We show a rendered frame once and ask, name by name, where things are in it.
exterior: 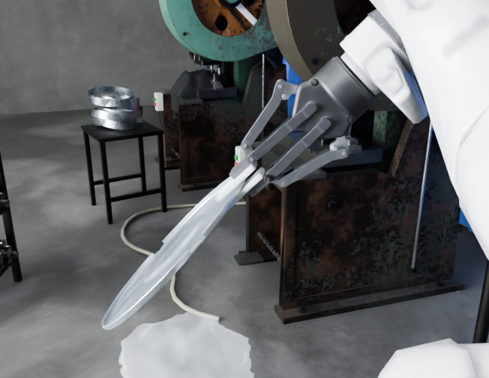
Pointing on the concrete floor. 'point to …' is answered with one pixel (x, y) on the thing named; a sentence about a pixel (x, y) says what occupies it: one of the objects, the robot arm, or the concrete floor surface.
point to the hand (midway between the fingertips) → (240, 184)
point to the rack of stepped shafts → (6, 259)
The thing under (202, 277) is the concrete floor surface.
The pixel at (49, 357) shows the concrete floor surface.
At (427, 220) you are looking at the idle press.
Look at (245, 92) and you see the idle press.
